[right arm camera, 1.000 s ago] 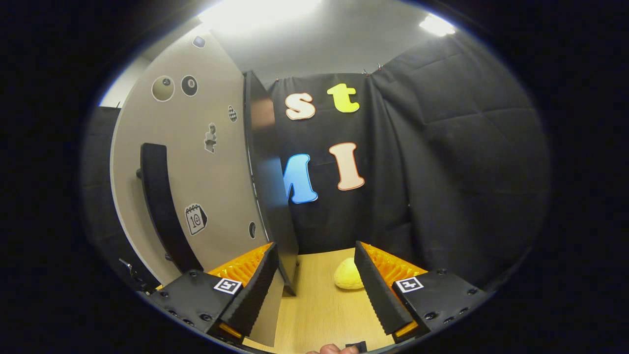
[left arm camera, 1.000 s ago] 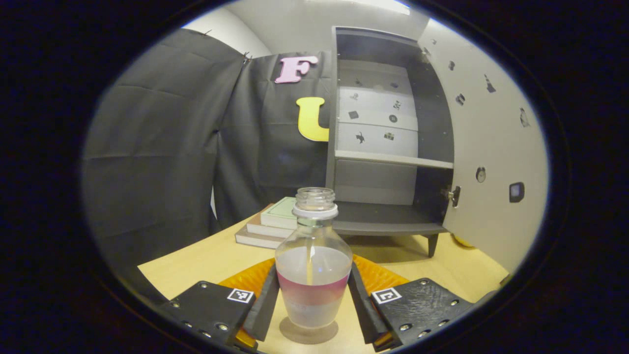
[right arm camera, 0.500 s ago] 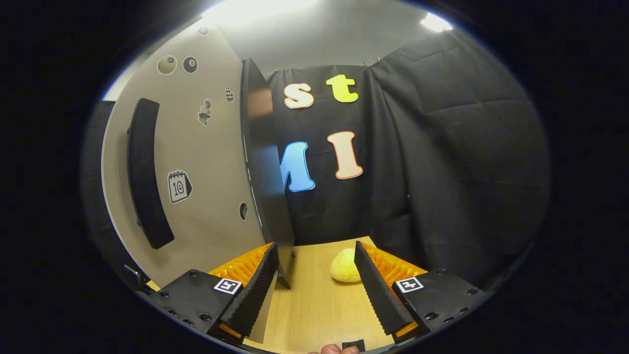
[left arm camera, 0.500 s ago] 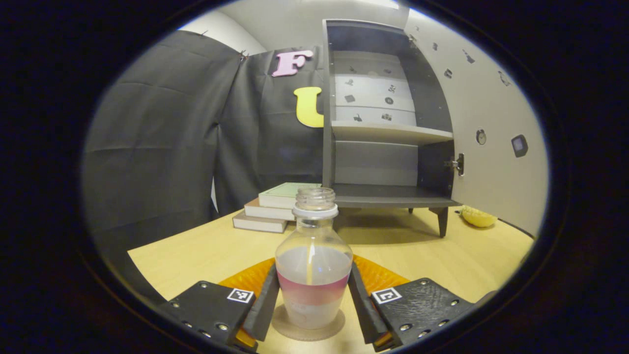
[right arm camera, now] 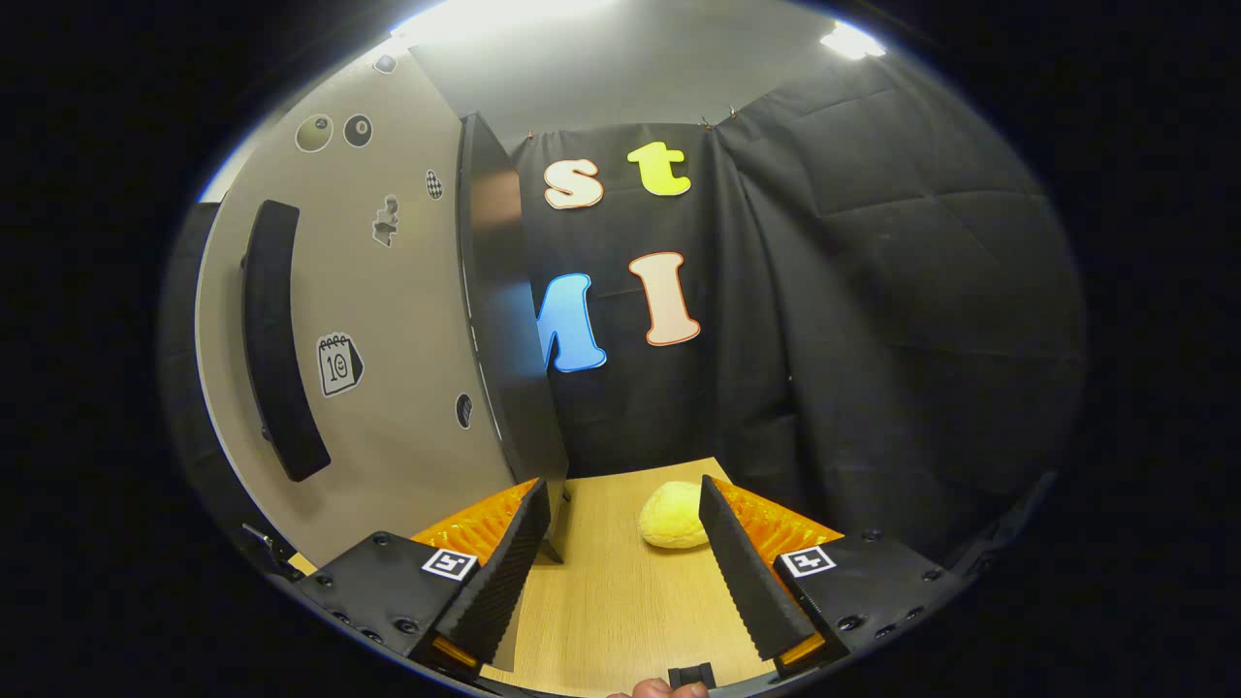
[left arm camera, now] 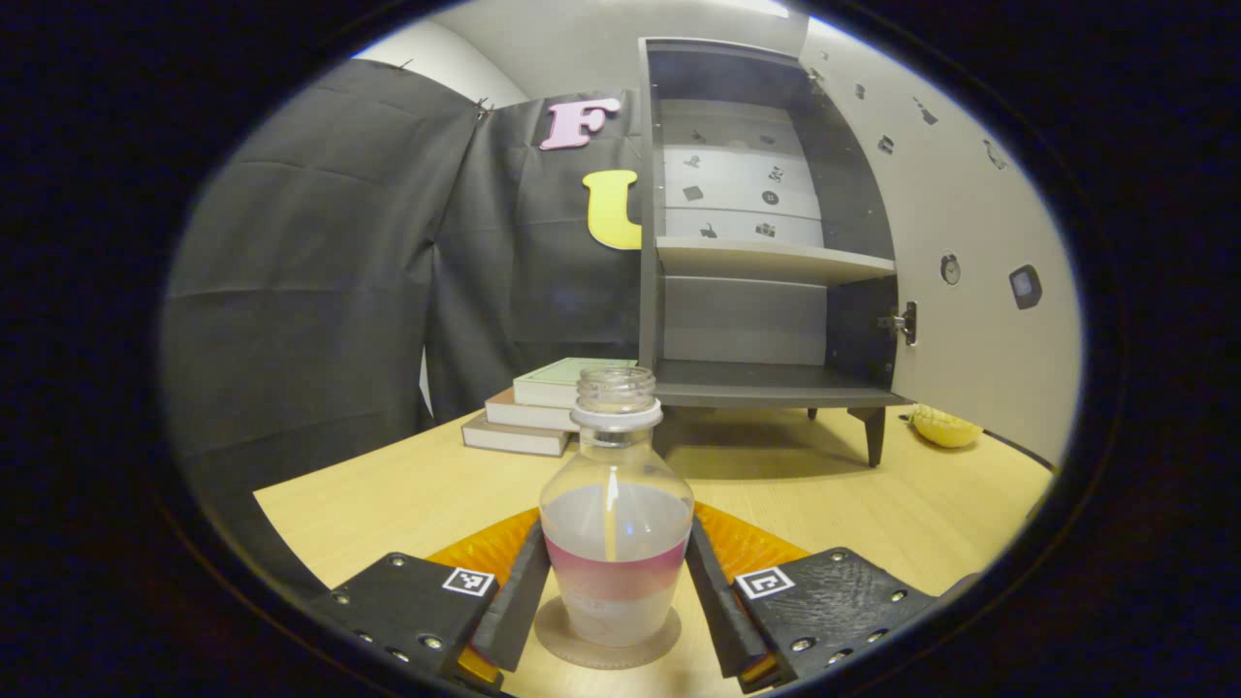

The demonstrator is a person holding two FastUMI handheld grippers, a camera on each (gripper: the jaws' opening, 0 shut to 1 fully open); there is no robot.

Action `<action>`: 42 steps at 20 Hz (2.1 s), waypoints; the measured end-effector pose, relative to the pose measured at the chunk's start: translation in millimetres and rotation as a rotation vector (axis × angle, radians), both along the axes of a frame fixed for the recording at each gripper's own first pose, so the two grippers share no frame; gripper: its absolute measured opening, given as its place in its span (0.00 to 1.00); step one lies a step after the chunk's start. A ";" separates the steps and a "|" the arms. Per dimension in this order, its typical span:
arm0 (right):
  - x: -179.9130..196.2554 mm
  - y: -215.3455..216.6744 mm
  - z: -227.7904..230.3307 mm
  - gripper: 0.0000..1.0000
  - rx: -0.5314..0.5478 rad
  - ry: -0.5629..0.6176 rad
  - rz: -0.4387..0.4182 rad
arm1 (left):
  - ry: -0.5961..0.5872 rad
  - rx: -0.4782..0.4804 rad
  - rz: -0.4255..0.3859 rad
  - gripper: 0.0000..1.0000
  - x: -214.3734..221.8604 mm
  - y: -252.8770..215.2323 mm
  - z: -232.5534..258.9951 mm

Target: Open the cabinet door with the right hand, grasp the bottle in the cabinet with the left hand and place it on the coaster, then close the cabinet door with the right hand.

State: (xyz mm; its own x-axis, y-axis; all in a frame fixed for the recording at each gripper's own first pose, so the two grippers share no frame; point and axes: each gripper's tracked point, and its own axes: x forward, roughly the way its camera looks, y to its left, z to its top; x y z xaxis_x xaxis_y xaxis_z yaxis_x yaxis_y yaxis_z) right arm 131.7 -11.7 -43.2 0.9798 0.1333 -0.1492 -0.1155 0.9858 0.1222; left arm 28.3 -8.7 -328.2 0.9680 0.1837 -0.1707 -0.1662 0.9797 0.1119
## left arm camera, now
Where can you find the dark cover book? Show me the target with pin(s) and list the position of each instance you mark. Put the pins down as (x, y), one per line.
(509, 436)

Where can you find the green cover book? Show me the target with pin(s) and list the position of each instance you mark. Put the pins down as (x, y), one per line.
(557, 380)

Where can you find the yellow knobbly plush toy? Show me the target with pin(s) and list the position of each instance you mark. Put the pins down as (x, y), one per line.
(945, 428)

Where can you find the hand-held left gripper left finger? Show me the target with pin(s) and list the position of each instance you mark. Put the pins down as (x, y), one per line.
(524, 601)

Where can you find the metal door hinge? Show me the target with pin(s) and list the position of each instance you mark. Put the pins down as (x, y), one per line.
(906, 322)

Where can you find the clear bottle with pink liquid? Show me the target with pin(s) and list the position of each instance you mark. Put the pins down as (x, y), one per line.
(616, 543)

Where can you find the round brown coaster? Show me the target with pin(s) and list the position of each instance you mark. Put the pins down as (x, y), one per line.
(606, 657)

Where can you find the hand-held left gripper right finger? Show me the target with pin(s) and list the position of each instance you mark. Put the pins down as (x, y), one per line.
(713, 611)

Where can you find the dark grey cabinet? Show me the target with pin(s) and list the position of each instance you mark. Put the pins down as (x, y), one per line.
(843, 204)

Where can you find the beige cabinet door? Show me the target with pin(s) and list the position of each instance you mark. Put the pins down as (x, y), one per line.
(970, 213)

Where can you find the brown cover book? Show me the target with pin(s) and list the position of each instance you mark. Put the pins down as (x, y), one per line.
(519, 412)

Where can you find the grey cabinet shelf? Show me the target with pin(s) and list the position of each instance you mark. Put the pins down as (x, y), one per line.
(766, 260)

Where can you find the black backdrop cloth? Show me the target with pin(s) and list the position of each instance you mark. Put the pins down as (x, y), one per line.
(320, 291)

